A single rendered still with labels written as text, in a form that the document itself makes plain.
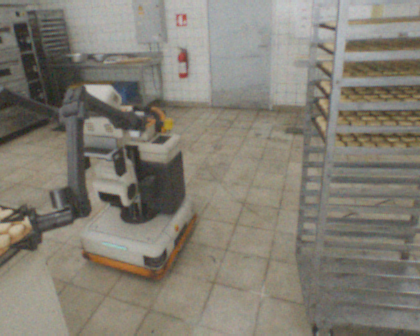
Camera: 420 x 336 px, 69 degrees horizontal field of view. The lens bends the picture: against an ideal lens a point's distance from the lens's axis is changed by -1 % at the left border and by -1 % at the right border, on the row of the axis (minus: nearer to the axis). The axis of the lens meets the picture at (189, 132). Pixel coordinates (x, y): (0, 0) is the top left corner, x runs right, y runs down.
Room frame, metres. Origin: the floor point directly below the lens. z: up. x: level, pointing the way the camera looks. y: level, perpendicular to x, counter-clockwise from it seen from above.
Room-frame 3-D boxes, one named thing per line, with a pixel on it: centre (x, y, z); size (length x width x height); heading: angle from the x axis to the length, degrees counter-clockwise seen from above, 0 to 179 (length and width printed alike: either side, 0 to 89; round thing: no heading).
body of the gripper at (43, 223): (0.84, 0.49, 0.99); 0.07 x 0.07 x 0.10; 22
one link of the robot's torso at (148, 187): (1.70, 0.41, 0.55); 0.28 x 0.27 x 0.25; 67
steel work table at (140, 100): (5.54, 1.41, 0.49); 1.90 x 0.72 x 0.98; 67
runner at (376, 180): (1.43, -0.92, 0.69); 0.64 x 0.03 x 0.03; 78
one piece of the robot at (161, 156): (1.96, 0.37, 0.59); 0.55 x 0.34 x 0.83; 67
